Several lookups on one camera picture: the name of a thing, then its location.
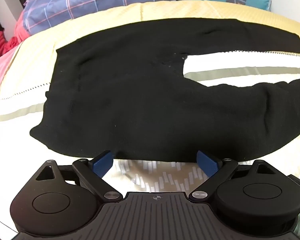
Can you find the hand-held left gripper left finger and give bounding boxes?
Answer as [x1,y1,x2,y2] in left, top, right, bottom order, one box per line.
[36,150,124,203]

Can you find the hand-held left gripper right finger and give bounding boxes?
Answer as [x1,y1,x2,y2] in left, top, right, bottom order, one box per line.
[189,150,278,203]

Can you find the black pants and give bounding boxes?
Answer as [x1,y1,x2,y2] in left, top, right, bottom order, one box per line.
[30,17,300,163]

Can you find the yellow white patterned bedspread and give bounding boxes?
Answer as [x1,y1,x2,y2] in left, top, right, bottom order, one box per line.
[0,1,300,240]

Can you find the red knitted cloth pile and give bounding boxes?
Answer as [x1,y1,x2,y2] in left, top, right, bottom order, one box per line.
[0,31,22,63]

